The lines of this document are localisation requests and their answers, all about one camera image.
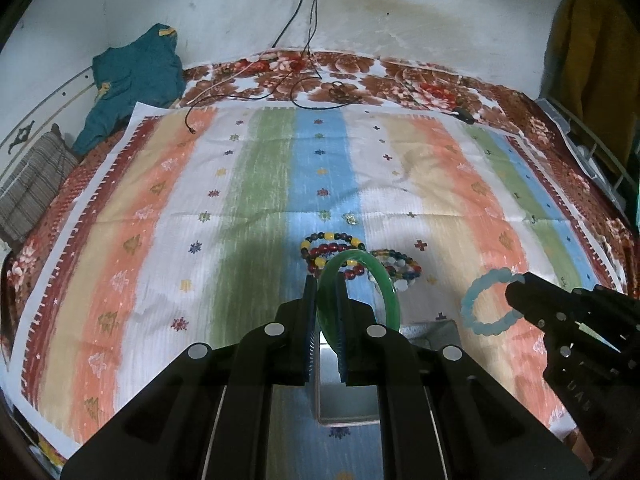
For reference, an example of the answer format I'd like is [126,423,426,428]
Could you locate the striped colourful cloth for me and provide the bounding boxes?
[2,105,639,460]

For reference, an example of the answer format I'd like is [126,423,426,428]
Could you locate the multicolour bead bracelet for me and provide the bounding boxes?
[299,231,367,261]

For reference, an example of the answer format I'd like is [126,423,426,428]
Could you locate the brown hanging jacket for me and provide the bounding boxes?
[541,0,639,165]

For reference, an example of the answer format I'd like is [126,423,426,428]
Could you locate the dark red bead bracelet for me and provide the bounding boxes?
[305,242,369,281]

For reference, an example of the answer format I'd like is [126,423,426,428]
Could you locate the green jade bangle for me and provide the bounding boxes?
[317,249,400,353]

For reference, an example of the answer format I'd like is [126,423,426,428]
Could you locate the black charger cable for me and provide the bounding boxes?
[183,0,321,136]

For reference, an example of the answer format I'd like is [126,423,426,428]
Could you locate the light blue bead bracelet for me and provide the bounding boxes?
[459,268,526,337]

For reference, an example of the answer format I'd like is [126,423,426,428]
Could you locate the black small device on bed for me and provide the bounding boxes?
[452,107,476,125]

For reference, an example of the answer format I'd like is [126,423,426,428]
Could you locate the grey plaid pillow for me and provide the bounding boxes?
[1,122,78,252]

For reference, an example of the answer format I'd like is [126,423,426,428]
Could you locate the dark mixed bead bracelet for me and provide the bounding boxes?
[368,248,424,283]

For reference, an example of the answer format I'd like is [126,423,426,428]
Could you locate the white wire rack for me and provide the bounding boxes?
[535,98,626,212]

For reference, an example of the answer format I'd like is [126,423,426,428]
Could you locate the white shell bracelet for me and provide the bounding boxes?
[366,259,421,294]

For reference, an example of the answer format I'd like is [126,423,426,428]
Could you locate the silver metal tin box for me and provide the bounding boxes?
[313,320,464,427]

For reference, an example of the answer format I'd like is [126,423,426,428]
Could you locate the teal garment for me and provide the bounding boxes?
[72,23,186,157]

